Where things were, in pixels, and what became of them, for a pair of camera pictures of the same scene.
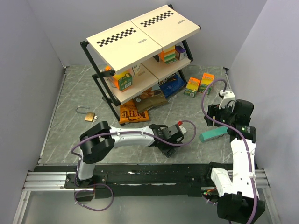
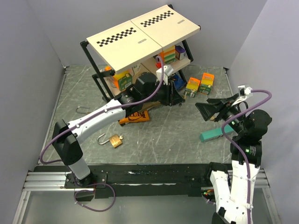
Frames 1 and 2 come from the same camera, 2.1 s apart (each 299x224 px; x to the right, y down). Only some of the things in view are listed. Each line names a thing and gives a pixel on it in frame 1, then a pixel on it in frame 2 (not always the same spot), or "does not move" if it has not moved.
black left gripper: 168,151 to 172,96
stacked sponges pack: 168,55 does not move
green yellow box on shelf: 123,80 does not move
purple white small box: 180,52 does not move
